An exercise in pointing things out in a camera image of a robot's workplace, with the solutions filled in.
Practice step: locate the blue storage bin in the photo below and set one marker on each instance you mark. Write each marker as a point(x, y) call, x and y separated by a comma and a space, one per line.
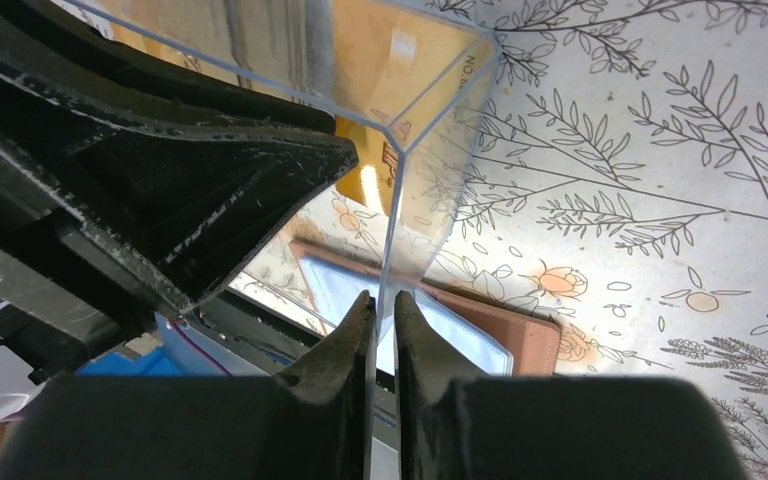
point(156, 363)

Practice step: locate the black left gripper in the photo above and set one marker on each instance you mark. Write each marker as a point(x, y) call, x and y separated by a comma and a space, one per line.
point(125, 180)

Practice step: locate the tan leather card holder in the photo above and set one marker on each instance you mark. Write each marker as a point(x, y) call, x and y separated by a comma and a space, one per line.
point(498, 341)

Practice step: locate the yellow credit cards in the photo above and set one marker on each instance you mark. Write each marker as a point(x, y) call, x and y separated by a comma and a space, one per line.
point(384, 99)

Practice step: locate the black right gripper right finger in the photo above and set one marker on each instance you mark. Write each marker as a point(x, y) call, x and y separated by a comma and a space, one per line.
point(457, 422)

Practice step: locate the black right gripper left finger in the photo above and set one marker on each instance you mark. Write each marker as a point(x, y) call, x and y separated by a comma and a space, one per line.
point(310, 420)

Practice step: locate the floral patterned table mat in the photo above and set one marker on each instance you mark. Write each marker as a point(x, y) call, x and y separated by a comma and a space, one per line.
point(602, 165)

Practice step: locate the clear acrylic card box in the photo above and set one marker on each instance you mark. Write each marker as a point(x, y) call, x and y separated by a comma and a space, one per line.
point(357, 132)

